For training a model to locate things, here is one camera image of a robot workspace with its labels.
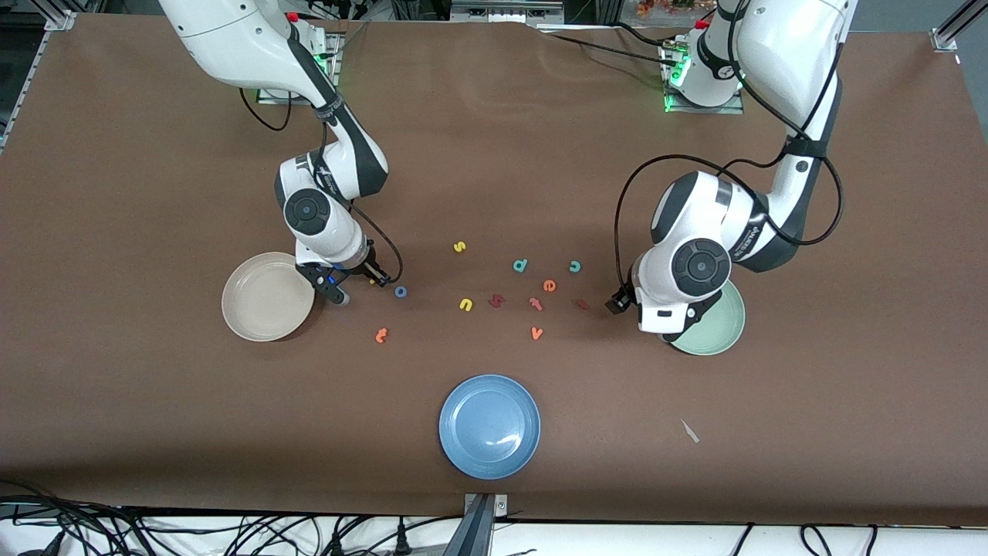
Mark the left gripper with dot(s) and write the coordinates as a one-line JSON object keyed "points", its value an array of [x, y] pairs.
{"points": [[627, 296]]}

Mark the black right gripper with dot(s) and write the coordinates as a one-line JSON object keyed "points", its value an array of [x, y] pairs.
{"points": [[370, 268]]}

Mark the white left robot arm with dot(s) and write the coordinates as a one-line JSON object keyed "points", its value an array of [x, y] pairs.
{"points": [[787, 46]]}

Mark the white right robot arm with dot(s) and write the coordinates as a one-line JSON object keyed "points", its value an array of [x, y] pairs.
{"points": [[231, 38]]}

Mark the light green plate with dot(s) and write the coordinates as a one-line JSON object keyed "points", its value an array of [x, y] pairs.
{"points": [[725, 324]]}

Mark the beige brown plate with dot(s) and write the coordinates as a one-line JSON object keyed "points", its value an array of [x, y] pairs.
{"points": [[262, 301]]}

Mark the dark red foam letter k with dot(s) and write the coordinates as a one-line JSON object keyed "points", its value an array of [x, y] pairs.
{"points": [[496, 301]]}

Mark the white paper scrap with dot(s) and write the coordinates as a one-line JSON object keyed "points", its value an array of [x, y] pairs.
{"points": [[689, 431]]}

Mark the blue plate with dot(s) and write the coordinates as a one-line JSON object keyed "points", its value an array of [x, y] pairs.
{"points": [[489, 427]]}

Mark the black power plug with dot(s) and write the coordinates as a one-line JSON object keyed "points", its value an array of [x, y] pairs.
{"points": [[337, 542], [401, 539]]}

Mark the grey metal equipment box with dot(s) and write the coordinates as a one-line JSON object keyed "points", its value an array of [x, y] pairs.
{"points": [[505, 9]]}

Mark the orange flower decoration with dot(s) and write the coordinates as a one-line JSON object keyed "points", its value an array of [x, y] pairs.
{"points": [[671, 6]]}

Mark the aluminium corner profile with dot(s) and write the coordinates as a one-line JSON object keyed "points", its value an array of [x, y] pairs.
{"points": [[943, 38]]}

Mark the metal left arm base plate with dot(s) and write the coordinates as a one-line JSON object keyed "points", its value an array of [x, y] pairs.
{"points": [[706, 110]]}

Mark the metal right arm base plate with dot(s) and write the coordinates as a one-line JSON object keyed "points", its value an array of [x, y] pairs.
{"points": [[337, 46]]}

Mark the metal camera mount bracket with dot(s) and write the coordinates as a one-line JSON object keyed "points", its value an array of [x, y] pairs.
{"points": [[500, 506]]}

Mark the aluminium corner bracket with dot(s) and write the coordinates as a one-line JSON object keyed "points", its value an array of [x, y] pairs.
{"points": [[60, 21]]}

